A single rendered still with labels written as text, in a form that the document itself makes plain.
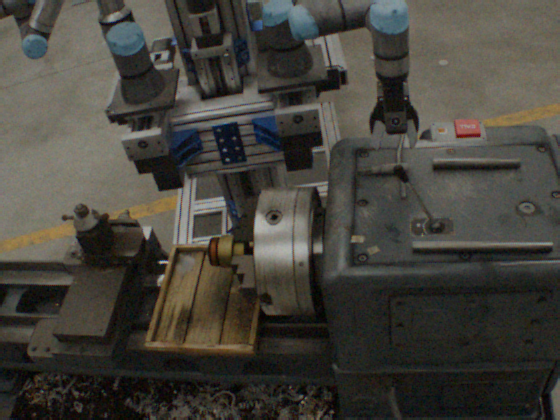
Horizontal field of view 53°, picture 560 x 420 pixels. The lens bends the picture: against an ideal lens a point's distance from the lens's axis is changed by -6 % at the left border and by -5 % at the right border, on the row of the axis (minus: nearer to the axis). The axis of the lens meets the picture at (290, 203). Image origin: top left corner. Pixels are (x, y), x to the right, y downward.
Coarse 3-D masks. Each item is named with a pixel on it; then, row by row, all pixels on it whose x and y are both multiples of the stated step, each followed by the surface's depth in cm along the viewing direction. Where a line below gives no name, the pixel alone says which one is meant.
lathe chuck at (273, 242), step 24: (264, 192) 141; (288, 192) 140; (264, 216) 134; (288, 216) 133; (264, 240) 132; (288, 240) 131; (264, 264) 132; (288, 264) 131; (264, 288) 133; (288, 288) 132; (288, 312) 139
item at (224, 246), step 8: (216, 240) 147; (224, 240) 146; (232, 240) 146; (208, 248) 146; (216, 248) 146; (224, 248) 145; (232, 248) 145; (240, 248) 146; (248, 248) 151; (208, 256) 146; (216, 256) 146; (224, 256) 145; (232, 256) 144; (216, 264) 147; (224, 264) 146
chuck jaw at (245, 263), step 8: (240, 256) 145; (248, 256) 144; (232, 264) 143; (240, 264) 143; (248, 264) 142; (240, 272) 141; (248, 272) 140; (240, 280) 142; (248, 280) 138; (248, 288) 137; (256, 288) 136; (248, 296) 139; (256, 296) 138; (264, 296) 136
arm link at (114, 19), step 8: (96, 0) 179; (104, 0) 178; (112, 0) 179; (120, 0) 181; (104, 8) 180; (112, 8) 181; (120, 8) 182; (128, 8) 185; (104, 16) 182; (112, 16) 182; (120, 16) 182; (128, 16) 185; (104, 24) 183; (112, 24) 183; (104, 32) 186
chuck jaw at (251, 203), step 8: (248, 200) 144; (256, 200) 143; (248, 208) 144; (240, 216) 146; (248, 216) 144; (240, 224) 145; (248, 224) 145; (232, 232) 146; (240, 232) 146; (248, 232) 145; (240, 240) 146; (248, 240) 146
